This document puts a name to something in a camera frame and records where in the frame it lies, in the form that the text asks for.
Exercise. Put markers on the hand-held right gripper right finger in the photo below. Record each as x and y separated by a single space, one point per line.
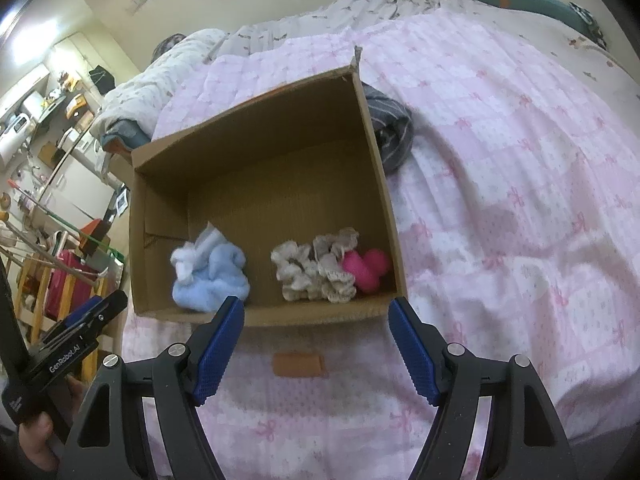
412 355

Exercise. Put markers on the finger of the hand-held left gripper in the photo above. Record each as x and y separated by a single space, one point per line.
85 311
110 306

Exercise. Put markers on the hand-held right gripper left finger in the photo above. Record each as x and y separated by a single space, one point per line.
217 355

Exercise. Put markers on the blue fluffy sock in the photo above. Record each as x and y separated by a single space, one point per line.
215 280

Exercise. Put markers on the orange brown soft pad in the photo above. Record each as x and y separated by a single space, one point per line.
297 365

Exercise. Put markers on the white sock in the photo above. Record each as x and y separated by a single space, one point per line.
183 260

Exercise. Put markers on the pink rubber duck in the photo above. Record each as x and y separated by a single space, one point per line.
365 270

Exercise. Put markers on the white crochet scrunchie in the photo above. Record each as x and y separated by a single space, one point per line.
295 272

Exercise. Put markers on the beige crochet scrunchie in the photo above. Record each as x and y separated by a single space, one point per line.
332 260

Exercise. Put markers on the brown cardboard box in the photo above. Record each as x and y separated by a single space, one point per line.
280 195

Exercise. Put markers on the person's left hand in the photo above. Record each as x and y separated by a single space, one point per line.
40 440

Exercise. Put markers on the red suitcase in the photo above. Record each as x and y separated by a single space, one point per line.
67 280

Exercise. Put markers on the printed paper sheet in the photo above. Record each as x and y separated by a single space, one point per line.
119 205

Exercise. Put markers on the white base cabinet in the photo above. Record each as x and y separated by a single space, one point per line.
82 187

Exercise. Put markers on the blue grey folded cloth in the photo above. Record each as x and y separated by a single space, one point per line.
120 135

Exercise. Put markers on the black hanging garment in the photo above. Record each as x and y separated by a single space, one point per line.
100 79

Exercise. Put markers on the grey striped cloth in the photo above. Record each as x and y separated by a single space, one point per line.
392 125

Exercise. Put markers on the white floral duvet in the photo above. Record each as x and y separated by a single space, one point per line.
350 10

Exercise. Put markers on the black and white patterned cloth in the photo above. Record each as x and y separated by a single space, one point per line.
587 25

